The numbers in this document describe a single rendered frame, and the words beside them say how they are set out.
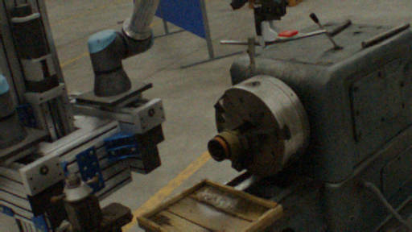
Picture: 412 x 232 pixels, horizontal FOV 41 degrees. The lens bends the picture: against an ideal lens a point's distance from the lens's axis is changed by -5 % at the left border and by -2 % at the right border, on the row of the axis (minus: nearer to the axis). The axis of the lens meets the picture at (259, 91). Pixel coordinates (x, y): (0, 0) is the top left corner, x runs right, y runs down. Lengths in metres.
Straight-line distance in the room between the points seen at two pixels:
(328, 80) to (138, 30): 0.81
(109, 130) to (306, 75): 0.82
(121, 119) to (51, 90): 0.29
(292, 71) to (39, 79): 0.91
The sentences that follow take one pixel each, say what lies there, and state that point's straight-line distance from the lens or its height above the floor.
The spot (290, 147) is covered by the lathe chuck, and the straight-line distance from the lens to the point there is 1.73.
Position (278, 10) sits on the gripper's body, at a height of 1.47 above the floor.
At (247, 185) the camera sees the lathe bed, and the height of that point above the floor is 0.86.
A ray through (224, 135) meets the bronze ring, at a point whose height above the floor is 1.12.
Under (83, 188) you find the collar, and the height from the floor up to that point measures 1.14.
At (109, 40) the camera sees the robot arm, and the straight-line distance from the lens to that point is 2.16.
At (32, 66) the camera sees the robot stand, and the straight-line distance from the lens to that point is 2.10.
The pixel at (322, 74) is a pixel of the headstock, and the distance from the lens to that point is 1.75.
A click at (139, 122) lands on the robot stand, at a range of 2.10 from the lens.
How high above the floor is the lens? 1.79
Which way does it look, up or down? 19 degrees down
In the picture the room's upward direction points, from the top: 9 degrees counter-clockwise
